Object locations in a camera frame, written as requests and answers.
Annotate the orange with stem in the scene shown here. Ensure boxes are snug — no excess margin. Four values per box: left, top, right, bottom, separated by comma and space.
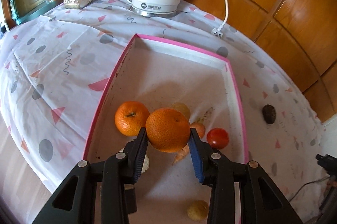
114, 101, 150, 137

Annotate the yellow potato in box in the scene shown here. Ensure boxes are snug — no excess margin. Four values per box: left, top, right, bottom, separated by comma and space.
170, 103, 191, 120

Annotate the smooth orange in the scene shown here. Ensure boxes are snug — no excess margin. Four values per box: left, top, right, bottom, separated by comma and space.
146, 108, 190, 153

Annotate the red tomato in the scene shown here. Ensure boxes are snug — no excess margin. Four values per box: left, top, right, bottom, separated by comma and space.
206, 128, 230, 150

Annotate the black cable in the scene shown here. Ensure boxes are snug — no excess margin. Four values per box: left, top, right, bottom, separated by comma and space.
288, 175, 331, 203

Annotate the white patterned tablecloth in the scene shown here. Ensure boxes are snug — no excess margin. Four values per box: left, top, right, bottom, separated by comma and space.
1, 0, 324, 221

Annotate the dark eggplant piece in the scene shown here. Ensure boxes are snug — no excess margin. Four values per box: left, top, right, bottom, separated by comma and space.
124, 184, 137, 214

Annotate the cut white vegetable chunk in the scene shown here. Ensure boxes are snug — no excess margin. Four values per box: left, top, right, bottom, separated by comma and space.
119, 147, 150, 176

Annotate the small yellow potato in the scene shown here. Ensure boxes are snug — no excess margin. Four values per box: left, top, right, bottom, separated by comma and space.
187, 200, 209, 221

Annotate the carrot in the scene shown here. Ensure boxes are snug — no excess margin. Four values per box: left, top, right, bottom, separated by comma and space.
171, 107, 214, 167

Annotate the pink shallow box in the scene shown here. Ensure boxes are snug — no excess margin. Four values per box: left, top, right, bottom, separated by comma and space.
83, 35, 248, 223

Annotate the dark beetroot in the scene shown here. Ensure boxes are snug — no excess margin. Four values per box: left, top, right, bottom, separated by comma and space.
262, 104, 277, 124

